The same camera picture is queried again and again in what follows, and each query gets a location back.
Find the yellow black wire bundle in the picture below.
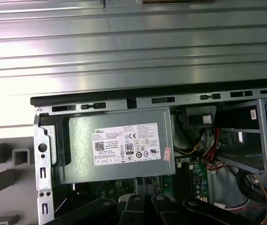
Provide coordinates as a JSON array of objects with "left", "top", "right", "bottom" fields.
[{"left": 173, "top": 142, "right": 206, "bottom": 156}]

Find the metal optical drive cage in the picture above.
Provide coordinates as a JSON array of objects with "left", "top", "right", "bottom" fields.
[{"left": 214, "top": 97, "right": 267, "bottom": 175}]

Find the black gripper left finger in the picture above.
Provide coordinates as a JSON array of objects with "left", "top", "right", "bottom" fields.
[{"left": 44, "top": 194, "right": 146, "bottom": 225}]

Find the black open PC case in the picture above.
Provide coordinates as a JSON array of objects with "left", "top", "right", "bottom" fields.
[{"left": 30, "top": 81, "right": 267, "bottom": 225}]

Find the green motherboard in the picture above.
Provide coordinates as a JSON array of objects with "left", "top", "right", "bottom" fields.
[{"left": 53, "top": 159, "right": 211, "bottom": 211}]

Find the grey power supply unit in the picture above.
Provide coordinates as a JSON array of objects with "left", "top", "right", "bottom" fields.
[{"left": 55, "top": 109, "right": 177, "bottom": 185}]

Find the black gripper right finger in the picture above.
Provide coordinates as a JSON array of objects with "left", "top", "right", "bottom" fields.
[{"left": 150, "top": 194, "right": 262, "bottom": 225}]

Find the orange red wire bundle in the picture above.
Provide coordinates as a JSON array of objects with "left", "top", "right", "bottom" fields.
[{"left": 202, "top": 127, "right": 267, "bottom": 225}]

